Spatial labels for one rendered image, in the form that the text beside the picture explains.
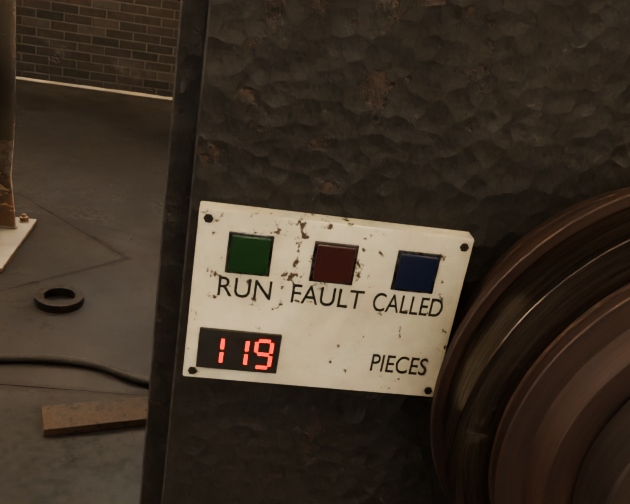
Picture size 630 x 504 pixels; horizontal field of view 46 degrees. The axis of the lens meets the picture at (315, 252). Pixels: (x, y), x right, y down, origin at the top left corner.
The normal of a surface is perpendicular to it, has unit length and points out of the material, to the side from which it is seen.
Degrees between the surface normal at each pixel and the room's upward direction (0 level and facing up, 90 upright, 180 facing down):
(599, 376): 64
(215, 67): 90
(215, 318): 90
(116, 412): 0
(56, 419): 0
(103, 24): 90
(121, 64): 90
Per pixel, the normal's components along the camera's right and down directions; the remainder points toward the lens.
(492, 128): 0.08, 0.40
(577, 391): -0.71, -0.24
